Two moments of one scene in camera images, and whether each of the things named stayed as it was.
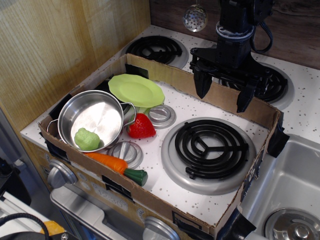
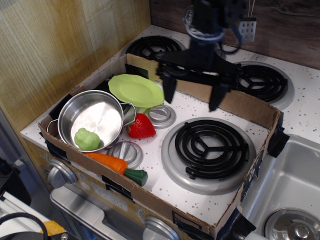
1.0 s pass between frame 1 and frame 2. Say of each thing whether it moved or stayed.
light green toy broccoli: stayed
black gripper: moved
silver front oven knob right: stayed
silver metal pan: stayed
